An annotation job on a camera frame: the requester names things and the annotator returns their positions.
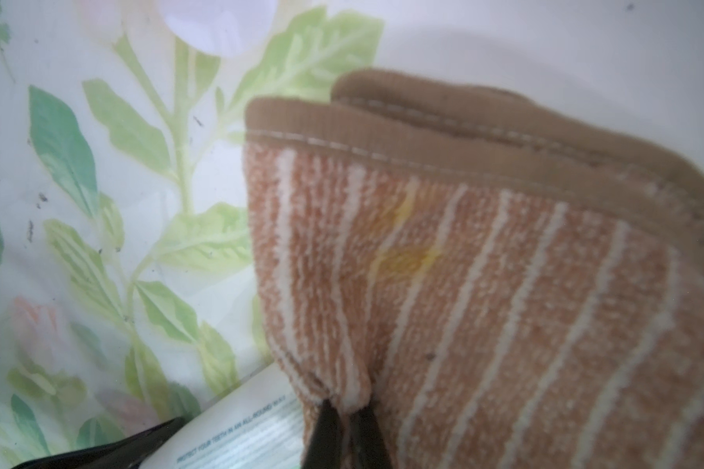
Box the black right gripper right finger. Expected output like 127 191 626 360
349 405 393 469

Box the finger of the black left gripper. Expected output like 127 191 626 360
14 417 187 469

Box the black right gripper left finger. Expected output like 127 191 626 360
300 400 343 469

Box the white tube teal cap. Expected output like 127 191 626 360
140 363 304 469

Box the brown striped towel cloth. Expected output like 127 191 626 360
244 70 704 468

